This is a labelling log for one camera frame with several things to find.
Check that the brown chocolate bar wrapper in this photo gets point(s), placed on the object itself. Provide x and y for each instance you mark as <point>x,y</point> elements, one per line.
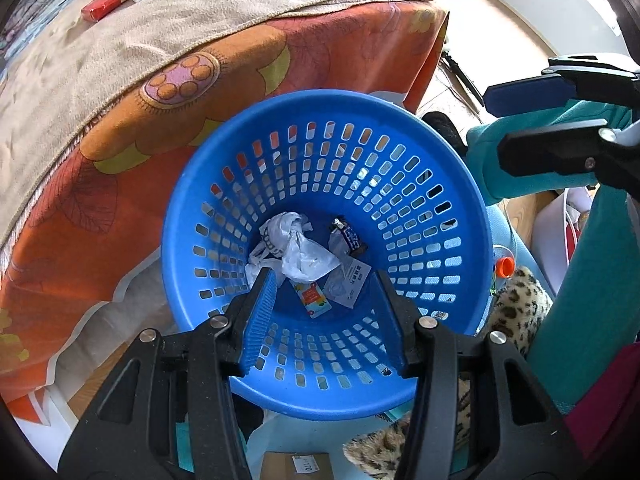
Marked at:
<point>350,237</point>

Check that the white plastic bag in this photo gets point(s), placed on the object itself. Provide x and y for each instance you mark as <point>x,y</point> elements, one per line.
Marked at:
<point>300,257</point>

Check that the dark round object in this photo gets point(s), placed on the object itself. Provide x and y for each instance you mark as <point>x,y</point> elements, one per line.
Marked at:
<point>442,127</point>

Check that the tan towel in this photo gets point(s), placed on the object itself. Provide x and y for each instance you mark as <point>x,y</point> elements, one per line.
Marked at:
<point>125,60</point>

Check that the blue plastic basket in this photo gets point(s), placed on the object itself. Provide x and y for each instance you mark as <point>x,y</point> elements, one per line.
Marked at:
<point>350,160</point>

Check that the light blue plastic item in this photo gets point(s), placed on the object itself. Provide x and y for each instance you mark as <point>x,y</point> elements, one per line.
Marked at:
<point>502,240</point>

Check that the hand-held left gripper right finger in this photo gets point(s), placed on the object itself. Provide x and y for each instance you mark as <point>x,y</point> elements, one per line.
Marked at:
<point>391,320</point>

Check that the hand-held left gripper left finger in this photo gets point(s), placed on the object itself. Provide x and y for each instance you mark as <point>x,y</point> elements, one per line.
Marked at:
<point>257,320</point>

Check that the cardboard box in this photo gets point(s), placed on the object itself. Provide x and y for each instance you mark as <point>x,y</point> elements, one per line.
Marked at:
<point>280,465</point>

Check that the leopard print plush slipper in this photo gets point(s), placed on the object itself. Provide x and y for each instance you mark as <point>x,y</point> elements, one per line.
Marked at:
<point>385,447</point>
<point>522,302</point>

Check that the magenta cloth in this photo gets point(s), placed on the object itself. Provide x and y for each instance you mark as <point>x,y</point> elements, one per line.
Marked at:
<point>610,435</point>

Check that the orange floral bedsheet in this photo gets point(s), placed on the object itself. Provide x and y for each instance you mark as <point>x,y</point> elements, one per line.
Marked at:
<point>325,55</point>

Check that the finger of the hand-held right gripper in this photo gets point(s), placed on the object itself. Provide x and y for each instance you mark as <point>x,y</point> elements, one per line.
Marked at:
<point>520,94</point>
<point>545,152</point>

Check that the white storage box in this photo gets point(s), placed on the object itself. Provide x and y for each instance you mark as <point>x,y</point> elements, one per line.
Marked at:
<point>555,245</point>

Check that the small orange carton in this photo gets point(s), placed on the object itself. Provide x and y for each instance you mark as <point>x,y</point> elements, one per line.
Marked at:
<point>312,300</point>

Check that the grey paper packet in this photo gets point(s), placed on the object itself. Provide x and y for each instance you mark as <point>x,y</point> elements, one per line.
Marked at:
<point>347,282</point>

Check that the person's teal clothing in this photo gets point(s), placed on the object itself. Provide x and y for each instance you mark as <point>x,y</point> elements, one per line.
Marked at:
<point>590,285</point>

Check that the orange capped bottle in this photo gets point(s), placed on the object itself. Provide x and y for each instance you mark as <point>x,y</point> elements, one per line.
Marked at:
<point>505,266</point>

